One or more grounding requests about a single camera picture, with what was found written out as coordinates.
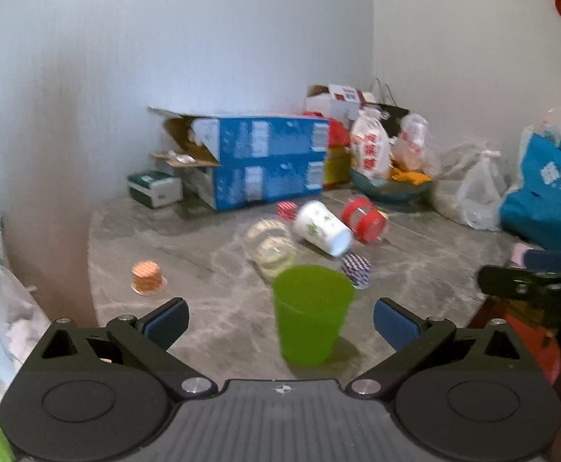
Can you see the red stool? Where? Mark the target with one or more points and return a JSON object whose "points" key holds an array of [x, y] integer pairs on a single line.
{"points": [[526, 346]]}

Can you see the white bag red print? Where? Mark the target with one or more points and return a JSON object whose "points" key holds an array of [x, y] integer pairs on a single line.
{"points": [[369, 144]]}

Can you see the white cloth teal trim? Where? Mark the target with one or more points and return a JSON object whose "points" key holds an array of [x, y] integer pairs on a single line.
{"points": [[1, 298]]}

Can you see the blue checkered small cup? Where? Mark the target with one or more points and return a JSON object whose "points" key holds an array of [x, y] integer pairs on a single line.
{"points": [[356, 269]]}

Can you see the blue shopping bag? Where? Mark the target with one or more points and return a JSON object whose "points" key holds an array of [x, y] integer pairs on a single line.
{"points": [[547, 197]]}

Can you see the black paper bag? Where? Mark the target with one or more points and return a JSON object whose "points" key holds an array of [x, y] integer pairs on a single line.
{"points": [[392, 109]]}

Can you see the clear plastic bag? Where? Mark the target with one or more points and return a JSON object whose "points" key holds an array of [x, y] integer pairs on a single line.
{"points": [[477, 192]]}

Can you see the yellow red box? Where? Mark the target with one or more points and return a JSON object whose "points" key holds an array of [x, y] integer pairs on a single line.
{"points": [[337, 166]]}

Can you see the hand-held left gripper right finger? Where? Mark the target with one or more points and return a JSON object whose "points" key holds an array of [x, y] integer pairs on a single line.
{"points": [[396, 325]]}

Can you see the red checkered small cup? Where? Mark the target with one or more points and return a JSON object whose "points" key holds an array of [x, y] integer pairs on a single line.
{"points": [[286, 210]]}

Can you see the green plastic cup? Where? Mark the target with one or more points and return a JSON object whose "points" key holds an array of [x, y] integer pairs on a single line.
{"points": [[312, 315]]}

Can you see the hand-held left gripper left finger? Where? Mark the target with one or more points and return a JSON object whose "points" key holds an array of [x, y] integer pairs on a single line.
{"points": [[167, 323]]}

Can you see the pink object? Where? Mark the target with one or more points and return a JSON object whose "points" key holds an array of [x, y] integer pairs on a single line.
{"points": [[518, 255]]}

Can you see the white paper cup green print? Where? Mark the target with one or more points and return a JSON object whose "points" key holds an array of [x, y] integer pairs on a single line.
{"points": [[321, 226]]}

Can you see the teal bowl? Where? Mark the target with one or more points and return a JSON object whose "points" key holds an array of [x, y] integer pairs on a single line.
{"points": [[388, 188]]}

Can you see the translucent bag with red print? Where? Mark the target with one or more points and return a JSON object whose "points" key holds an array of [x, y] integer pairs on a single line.
{"points": [[415, 142]]}

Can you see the clear glass cup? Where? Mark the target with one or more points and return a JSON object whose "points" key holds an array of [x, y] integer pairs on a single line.
{"points": [[271, 246]]}

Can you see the orange checkered small cup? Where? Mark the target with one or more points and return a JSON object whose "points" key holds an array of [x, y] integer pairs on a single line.
{"points": [[147, 276]]}

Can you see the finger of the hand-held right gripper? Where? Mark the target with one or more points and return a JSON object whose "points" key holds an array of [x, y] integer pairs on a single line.
{"points": [[516, 281], [550, 261]]}

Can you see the green white tissue box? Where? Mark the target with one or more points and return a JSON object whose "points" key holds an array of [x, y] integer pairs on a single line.
{"points": [[154, 187]]}

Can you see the white red cardboard box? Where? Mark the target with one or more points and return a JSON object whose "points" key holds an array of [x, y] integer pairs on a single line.
{"points": [[333, 98]]}

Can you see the red plastic cup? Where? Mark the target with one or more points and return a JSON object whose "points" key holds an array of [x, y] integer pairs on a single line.
{"points": [[364, 219]]}

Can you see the open blue cardboard box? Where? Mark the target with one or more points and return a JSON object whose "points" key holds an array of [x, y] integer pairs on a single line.
{"points": [[261, 139]]}

